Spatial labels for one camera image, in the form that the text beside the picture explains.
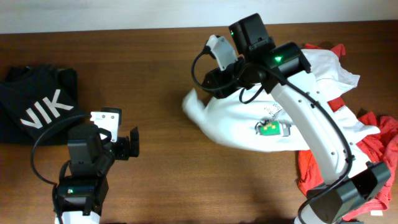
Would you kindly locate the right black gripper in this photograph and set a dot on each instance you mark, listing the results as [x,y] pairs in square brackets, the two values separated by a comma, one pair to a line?
[222,88]

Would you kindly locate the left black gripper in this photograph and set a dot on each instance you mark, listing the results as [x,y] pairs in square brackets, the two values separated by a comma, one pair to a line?
[124,152]

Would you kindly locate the white printed t-shirt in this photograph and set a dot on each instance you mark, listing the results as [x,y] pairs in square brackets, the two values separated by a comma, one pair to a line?
[262,124]

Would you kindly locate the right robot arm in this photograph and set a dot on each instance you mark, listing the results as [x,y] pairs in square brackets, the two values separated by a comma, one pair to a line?
[350,178]

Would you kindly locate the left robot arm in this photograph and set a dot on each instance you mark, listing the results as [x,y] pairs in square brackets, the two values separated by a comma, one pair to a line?
[93,148]

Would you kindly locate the black folded t-shirt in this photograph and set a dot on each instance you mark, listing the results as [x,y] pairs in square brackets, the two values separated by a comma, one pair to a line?
[33,99]

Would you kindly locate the red t-shirt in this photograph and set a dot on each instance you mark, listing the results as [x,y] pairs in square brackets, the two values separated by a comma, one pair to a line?
[380,146]

